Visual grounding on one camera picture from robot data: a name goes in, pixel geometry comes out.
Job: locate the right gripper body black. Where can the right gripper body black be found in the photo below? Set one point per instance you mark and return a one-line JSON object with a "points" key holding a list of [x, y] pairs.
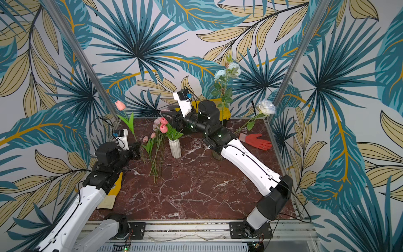
{"points": [[176, 119]]}

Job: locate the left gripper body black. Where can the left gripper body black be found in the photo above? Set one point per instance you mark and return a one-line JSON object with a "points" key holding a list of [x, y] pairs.
{"points": [[133, 153]]}

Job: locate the light pink tulip stem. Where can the light pink tulip stem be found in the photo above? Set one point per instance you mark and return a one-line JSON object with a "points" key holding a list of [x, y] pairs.
{"points": [[148, 144]]}

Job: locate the light pink rose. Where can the light pink rose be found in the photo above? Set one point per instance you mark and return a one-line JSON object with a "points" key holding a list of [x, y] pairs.
{"points": [[158, 146]]}

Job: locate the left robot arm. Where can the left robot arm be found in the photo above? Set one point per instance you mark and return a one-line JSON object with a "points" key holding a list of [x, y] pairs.
{"points": [[111, 159]]}

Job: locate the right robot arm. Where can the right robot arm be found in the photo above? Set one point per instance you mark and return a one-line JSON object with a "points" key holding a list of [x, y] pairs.
{"points": [[274, 188]]}

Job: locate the white ribbed vase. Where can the white ribbed vase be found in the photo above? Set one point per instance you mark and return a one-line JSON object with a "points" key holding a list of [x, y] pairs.
{"points": [[175, 147]]}

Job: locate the clear glass vase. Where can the clear glass vase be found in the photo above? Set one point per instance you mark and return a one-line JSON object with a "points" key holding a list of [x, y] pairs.
{"points": [[217, 156]]}

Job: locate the tulip bouquet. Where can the tulip bouquet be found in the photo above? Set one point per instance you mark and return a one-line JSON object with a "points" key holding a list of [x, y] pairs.
{"points": [[167, 129]]}

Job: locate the yellow black toolbox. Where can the yellow black toolbox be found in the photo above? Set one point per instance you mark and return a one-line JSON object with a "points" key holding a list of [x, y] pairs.
{"points": [[225, 111]]}

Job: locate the pale blue flower stem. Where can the pale blue flower stem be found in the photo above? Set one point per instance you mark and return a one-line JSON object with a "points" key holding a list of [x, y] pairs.
{"points": [[222, 88]]}

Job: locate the red glove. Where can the red glove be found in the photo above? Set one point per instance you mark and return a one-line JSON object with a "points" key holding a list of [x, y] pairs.
{"points": [[254, 140]]}

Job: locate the white rose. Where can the white rose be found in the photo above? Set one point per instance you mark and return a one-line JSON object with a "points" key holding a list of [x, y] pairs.
{"points": [[266, 108]]}

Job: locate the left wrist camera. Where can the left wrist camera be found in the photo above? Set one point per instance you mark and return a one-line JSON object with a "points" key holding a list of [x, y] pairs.
{"points": [[121, 137]]}

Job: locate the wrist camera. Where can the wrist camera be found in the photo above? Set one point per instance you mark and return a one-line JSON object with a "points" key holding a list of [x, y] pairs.
{"points": [[121, 137], [183, 98]]}

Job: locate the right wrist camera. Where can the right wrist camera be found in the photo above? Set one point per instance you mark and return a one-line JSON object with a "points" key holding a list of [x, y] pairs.
{"points": [[183, 98]]}

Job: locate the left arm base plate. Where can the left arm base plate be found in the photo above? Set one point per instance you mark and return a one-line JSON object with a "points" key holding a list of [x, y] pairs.
{"points": [[130, 230]]}

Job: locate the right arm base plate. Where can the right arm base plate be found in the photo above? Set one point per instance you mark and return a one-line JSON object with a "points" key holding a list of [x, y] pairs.
{"points": [[241, 229]]}

